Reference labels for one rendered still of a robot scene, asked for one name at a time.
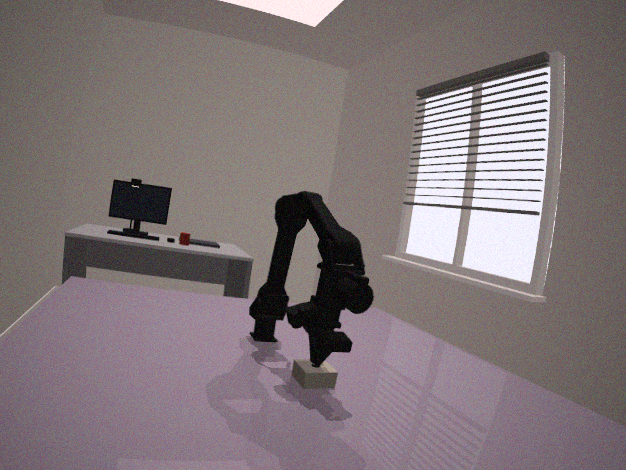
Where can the beige rectangular block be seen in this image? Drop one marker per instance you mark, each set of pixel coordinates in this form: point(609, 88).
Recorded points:
point(310, 377)

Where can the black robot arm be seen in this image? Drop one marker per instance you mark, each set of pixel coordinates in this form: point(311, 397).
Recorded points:
point(342, 283)

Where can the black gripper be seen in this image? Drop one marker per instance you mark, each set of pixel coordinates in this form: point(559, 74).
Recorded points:
point(327, 340)

